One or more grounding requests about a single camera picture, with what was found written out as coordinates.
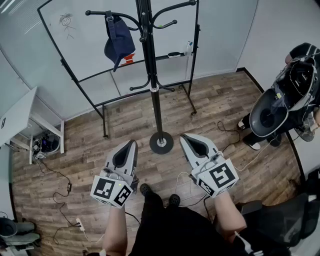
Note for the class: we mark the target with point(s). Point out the grey waste bin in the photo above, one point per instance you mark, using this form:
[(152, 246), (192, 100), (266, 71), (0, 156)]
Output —
[(53, 147)]

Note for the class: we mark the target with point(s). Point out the whiteboard on black stand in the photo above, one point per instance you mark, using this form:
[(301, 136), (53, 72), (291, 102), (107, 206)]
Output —
[(87, 37)]

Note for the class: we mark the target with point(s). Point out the red and white magnet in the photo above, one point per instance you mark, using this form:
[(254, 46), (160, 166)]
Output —
[(128, 60)]

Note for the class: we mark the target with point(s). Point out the person's left forearm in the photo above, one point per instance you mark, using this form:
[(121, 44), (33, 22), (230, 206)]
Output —
[(116, 230)]

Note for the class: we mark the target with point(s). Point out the person's right forearm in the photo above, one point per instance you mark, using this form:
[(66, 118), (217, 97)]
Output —
[(228, 215)]

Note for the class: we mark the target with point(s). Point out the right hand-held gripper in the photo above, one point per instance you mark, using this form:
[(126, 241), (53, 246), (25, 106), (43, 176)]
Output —
[(220, 177)]

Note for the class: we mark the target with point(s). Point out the white power strip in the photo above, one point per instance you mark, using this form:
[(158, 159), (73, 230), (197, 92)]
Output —
[(80, 224)]

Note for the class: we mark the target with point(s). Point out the person's right black shoe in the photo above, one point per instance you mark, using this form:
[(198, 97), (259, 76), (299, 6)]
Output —
[(174, 200)]

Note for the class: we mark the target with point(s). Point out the black power adapter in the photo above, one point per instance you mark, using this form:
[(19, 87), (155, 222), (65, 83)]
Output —
[(69, 188)]

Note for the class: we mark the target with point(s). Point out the black whiteboard eraser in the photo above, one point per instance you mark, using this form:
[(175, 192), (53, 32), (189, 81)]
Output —
[(175, 54)]

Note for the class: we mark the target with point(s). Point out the black metal coat rack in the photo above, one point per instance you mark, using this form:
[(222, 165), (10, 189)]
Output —
[(156, 112)]

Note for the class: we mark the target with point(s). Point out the black mesh office chair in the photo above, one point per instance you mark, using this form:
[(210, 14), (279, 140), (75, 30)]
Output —
[(282, 220)]

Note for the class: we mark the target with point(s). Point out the whiteboard marker pens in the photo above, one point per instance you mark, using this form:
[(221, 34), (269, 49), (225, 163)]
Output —
[(188, 48)]

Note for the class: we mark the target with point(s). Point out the person's left black shoe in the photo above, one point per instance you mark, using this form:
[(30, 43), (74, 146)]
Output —
[(145, 190)]

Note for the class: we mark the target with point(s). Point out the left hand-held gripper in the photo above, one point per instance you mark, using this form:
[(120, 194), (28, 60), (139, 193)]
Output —
[(110, 190)]

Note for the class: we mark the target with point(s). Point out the grey chair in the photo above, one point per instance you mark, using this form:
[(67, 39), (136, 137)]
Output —
[(17, 230)]

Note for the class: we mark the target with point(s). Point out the white table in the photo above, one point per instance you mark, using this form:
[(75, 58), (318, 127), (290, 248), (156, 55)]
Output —
[(17, 115)]

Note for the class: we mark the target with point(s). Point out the navy blue baseball cap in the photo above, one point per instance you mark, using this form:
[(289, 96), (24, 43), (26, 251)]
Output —
[(120, 42)]

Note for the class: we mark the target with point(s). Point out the person's black shoe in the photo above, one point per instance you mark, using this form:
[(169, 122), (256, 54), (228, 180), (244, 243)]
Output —
[(145, 190), (174, 200)]

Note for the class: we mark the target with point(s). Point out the person's black clothing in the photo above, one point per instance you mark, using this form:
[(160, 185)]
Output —
[(175, 230)]

